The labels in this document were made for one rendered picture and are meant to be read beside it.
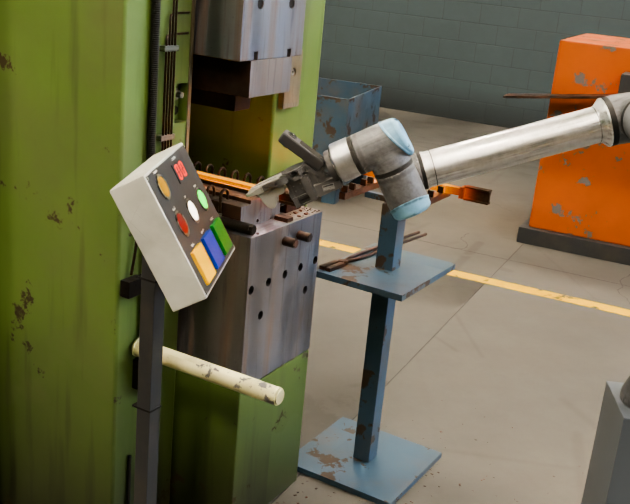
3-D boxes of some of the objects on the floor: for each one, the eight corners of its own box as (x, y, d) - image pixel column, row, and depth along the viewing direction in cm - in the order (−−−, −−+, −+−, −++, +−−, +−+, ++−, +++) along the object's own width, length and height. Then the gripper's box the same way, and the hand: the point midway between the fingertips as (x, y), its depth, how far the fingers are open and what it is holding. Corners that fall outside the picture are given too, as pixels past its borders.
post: (151, 618, 239) (169, 210, 205) (141, 626, 235) (157, 213, 202) (139, 611, 241) (154, 206, 207) (129, 620, 237) (143, 209, 204)
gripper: (343, 189, 204) (255, 226, 208) (345, 179, 213) (261, 215, 217) (326, 153, 202) (238, 192, 206) (329, 145, 211) (245, 182, 215)
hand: (250, 190), depth 211 cm, fingers closed
